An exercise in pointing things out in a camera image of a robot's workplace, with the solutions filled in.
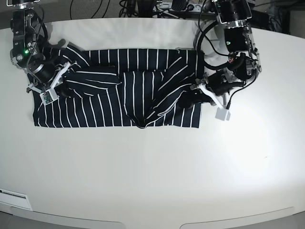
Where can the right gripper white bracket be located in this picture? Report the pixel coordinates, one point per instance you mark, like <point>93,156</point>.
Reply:
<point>54,78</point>

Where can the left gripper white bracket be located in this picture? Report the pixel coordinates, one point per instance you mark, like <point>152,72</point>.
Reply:
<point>189,99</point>

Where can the navy white striped T-shirt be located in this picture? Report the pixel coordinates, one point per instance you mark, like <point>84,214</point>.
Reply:
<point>123,87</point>

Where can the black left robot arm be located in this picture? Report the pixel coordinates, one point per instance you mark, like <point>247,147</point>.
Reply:
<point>243,65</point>

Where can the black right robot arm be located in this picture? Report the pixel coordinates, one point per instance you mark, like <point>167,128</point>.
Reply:
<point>31,51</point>

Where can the white power strip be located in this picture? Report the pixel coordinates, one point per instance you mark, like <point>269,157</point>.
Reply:
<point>190,7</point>

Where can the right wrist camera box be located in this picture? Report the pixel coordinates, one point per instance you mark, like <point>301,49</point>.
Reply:
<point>49,96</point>

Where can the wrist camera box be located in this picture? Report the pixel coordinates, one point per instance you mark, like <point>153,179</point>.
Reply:
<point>223,114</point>
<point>49,96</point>

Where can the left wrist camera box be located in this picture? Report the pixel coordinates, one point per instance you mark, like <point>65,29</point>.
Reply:
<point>223,114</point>

